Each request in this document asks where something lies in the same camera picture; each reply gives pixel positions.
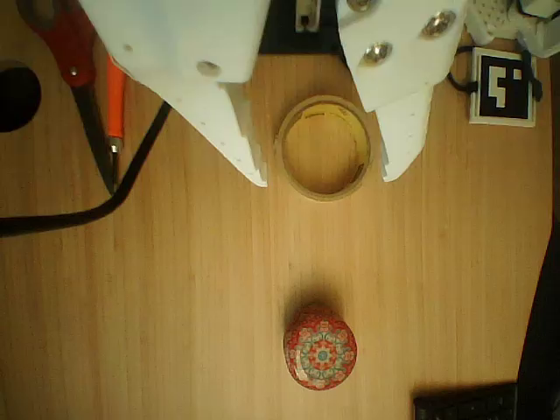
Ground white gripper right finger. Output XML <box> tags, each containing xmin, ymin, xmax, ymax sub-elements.
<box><xmin>335</xmin><ymin>0</ymin><xmax>470</xmax><ymax>183</ymax></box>

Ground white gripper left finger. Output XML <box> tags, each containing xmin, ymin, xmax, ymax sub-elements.
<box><xmin>80</xmin><ymin>0</ymin><xmax>270</xmax><ymax>188</ymax></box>

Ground beige tape roll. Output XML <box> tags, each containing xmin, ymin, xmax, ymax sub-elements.
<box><xmin>273</xmin><ymin>94</ymin><xmax>374</xmax><ymax>205</ymax></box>

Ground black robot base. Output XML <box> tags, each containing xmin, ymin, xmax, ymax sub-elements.
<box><xmin>257</xmin><ymin>0</ymin><xmax>347</xmax><ymax>56</ymax></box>

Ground red mandala patterned ball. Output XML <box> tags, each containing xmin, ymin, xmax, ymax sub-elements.
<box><xmin>283</xmin><ymin>304</ymin><xmax>360</xmax><ymax>389</ymax></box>

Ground white perforated printed part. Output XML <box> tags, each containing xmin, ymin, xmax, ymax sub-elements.
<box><xmin>464</xmin><ymin>0</ymin><xmax>522</xmax><ymax>46</ymax></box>

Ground pale blue-white printed part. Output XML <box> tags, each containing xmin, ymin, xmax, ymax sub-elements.
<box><xmin>515</xmin><ymin>0</ymin><xmax>560</xmax><ymax>59</ymax></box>

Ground black round desk grommet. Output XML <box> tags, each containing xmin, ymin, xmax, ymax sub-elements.
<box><xmin>0</xmin><ymin>60</ymin><xmax>43</xmax><ymax>134</ymax></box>

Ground black keyboard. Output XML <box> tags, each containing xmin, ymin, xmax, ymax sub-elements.
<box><xmin>413</xmin><ymin>382</ymin><xmax>522</xmax><ymax>420</ymax></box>

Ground thin black cord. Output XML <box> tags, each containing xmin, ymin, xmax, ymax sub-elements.
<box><xmin>445</xmin><ymin>43</ymin><xmax>543</xmax><ymax>102</ymax></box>

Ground orange-handled screwdriver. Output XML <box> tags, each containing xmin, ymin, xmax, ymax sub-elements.
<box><xmin>106</xmin><ymin>54</ymin><xmax>127</xmax><ymax>176</ymax></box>

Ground white connector bracket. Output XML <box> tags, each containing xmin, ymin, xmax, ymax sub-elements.
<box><xmin>295</xmin><ymin>0</ymin><xmax>323</xmax><ymax>33</ymax></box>

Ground red-handled scissors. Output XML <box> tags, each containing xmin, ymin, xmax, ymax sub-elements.
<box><xmin>17</xmin><ymin>0</ymin><xmax>117</xmax><ymax>196</ymax></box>

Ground thick black cable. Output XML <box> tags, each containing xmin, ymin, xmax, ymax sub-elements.
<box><xmin>0</xmin><ymin>101</ymin><xmax>172</xmax><ymax>237</ymax></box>

